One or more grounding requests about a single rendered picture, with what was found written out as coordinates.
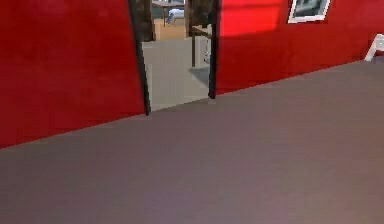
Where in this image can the dark wooden table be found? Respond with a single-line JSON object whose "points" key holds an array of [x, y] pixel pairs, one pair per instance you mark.
{"points": [[198, 30]]}

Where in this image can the white framed wall picture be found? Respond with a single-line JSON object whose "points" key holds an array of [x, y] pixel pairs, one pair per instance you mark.
{"points": [[308, 10]]}

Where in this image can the white furniture piece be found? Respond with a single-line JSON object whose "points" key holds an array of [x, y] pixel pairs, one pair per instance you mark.
{"points": [[376, 46]]}

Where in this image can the black door frame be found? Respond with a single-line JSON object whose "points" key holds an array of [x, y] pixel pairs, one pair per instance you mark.
{"points": [[213, 50]]}

